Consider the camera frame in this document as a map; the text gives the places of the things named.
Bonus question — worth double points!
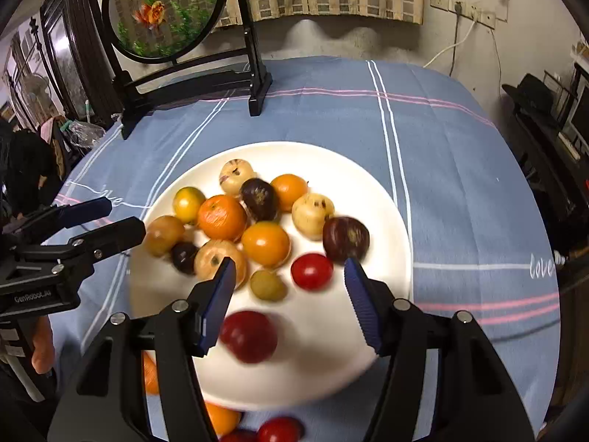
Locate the white oval plate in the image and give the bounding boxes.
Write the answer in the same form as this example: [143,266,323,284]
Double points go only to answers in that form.
[129,141,413,413]

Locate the yellow-green tomato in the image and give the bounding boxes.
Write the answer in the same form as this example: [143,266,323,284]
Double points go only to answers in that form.
[173,187,206,224]

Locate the dark framed picture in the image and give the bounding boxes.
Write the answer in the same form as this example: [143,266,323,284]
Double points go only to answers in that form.
[40,0,116,125]

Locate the red cherry tomato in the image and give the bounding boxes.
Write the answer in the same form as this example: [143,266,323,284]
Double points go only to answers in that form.
[257,417,304,442]
[290,253,334,292]

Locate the tan round fruit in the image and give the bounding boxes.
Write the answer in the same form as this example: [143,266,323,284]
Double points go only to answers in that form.
[194,239,249,291]
[144,215,186,257]
[218,159,257,195]

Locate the black monitor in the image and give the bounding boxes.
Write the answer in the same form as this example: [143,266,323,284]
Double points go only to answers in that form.
[568,62,589,148]

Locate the dark clothes pile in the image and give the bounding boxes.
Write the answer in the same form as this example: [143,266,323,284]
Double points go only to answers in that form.
[0,122,63,222]

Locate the clear plastic bag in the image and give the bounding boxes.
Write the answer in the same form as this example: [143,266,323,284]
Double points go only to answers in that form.
[67,120,106,143]

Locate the yellow-green round fruit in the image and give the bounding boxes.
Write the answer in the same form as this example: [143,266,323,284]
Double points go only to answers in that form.
[249,269,288,302]

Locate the orange mandarin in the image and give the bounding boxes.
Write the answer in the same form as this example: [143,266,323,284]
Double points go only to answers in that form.
[142,351,159,395]
[198,194,248,242]

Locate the person's left hand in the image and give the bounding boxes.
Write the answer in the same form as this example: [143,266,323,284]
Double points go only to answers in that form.
[30,315,57,376]

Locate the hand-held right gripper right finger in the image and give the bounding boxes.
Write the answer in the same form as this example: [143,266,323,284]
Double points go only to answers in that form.
[343,257,537,442]

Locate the black hat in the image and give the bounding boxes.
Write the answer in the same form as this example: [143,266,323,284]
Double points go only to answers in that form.
[501,74,555,113]

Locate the blue striped tablecloth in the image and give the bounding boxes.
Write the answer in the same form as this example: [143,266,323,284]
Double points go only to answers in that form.
[43,55,562,442]

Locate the pink cloth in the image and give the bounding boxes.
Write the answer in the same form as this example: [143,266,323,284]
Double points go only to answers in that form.
[40,117,65,141]

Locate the black desk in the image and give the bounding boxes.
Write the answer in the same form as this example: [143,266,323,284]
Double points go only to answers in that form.
[513,101,589,249]

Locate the yellow-orange round fruit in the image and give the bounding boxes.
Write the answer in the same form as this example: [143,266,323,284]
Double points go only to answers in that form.
[241,221,292,268]

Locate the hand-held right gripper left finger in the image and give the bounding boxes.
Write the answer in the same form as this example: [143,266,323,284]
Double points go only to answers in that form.
[47,258,237,442]

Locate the smooth orange fruit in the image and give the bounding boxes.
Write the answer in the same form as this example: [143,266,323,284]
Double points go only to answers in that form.
[205,401,241,437]

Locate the electric fan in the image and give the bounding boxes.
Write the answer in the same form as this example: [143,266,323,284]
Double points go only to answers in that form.
[21,75,51,116]

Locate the small dark tomato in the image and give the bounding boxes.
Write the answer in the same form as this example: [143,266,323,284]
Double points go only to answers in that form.
[170,241,200,274]

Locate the small orange kumquat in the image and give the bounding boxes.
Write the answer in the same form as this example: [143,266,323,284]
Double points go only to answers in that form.
[270,173,309,213]

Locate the round embroidered screen black stand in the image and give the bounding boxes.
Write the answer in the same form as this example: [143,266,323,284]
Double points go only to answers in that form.
[69,0,273,141]

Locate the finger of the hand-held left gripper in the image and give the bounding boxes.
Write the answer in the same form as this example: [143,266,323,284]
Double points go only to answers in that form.
[43,217,147,266]
[2,196,113,241]

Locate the dark purple fruit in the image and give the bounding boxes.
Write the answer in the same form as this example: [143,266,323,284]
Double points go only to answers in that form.
[240,178,279,222]
[322,216,371,263]

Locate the white power cable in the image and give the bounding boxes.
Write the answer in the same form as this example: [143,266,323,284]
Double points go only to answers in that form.
[422,7,477,69]

